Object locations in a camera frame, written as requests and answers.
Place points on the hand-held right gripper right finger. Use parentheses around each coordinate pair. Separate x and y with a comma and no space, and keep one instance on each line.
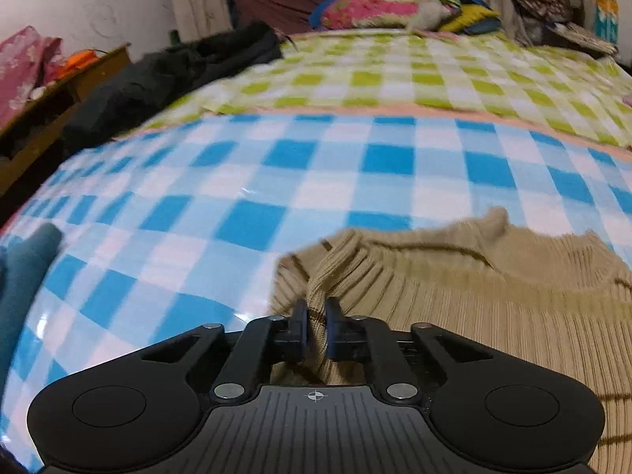
(334,328)

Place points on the tan striped ribbed sweater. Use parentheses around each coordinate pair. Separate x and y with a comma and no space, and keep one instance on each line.
(493,306)

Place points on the teal folded cloth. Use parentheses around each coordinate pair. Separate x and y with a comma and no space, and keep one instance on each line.
(24,281)

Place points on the blue green checkered bed sheet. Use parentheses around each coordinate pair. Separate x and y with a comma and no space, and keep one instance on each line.
(321,158)

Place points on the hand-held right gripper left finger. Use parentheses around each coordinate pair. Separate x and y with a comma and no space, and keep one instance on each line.
(298,328)

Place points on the wooden desk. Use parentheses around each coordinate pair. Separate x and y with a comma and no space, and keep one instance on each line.
(54,103)

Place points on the yellow cloth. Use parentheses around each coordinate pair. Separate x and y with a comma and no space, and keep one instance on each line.
(469,17)

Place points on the stack of patterned cloths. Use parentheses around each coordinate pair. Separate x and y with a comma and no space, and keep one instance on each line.
(582,37)

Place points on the grey cloth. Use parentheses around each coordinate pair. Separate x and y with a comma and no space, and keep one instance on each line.
(429,12)

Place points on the pink floral cloth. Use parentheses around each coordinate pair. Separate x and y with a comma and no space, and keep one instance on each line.
(22,66)

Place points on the pink floral blanket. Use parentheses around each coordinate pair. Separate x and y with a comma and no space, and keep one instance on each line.
(365,12)

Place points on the orange cloth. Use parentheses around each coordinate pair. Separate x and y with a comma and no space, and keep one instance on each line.
(79,60)

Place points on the yellow and blue bag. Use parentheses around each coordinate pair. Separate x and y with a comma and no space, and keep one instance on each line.
(606,12)

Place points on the black jacket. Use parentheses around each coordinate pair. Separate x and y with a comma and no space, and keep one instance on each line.
(163,76)

